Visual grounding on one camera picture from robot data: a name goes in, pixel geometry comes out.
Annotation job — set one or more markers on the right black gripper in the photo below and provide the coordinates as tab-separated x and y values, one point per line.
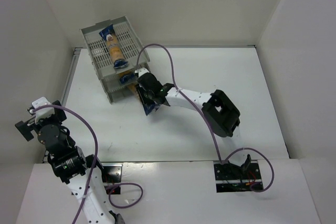
143	87

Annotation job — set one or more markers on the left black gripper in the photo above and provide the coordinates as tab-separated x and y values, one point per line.
24	129

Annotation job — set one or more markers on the grey tray shelf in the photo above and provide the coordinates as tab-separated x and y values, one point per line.
130	46

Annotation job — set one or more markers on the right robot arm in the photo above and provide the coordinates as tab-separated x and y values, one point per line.
220	113

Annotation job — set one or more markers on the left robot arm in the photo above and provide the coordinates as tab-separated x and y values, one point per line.
81	174

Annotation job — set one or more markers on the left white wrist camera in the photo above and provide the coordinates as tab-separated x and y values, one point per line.
39	110

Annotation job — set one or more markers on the aluminium rail left edge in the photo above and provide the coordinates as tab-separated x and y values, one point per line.
70	75

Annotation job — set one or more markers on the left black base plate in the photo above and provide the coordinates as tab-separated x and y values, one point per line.
112	175

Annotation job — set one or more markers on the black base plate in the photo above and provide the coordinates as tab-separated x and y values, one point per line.
112	175
229	179

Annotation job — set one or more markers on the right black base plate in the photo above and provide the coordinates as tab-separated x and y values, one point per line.
229	179

